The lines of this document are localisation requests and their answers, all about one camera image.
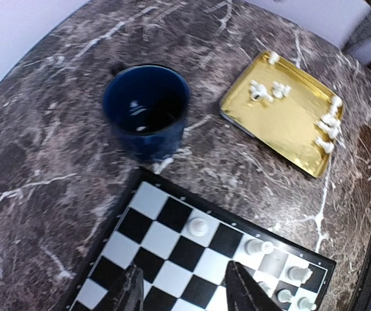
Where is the white chess rook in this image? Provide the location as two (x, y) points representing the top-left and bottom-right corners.
(287, 266), (313, 284)

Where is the black and white chessboard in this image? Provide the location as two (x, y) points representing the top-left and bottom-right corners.
(58, 168), (336, 310)

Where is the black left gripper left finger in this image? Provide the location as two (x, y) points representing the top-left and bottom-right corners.
(96, 264), (144, 311)

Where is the dark blue enamel mug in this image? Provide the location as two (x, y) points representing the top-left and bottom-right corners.
(102, 62), (191, 163)

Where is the white chess pawn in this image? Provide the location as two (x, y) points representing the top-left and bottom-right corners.
(276, 289), (294, 303)
(297, 297), (317, 311)

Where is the gold metal tray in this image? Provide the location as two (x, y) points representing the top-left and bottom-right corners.
(219, 51), (338, 178)

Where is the white chess piece on tray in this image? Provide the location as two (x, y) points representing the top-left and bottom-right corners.
(268, 51), (280, 65)
(272, 81), (292, 98)
(250, 80), (274, 102)
(314, 95), (343, 154)

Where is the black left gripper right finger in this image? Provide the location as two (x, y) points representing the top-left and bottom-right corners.
(225, 260), (281, 311)

